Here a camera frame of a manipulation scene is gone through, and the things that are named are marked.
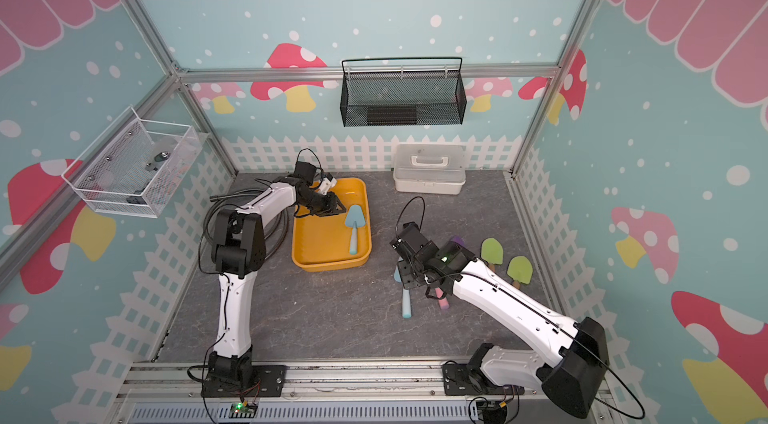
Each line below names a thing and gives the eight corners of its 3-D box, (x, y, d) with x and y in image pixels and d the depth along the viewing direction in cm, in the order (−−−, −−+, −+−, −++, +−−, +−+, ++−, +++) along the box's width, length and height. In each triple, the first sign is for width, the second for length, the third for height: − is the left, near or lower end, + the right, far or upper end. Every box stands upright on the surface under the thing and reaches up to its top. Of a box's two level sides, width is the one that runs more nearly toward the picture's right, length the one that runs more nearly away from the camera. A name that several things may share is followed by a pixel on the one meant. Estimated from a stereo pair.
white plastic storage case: (393, 196, 115) (393, 173, 105) (393, 164, 127) (393, 141, 117) (464, 196, 115) (471, 173, 105) (458, 164, 127) (463, 141, 117)
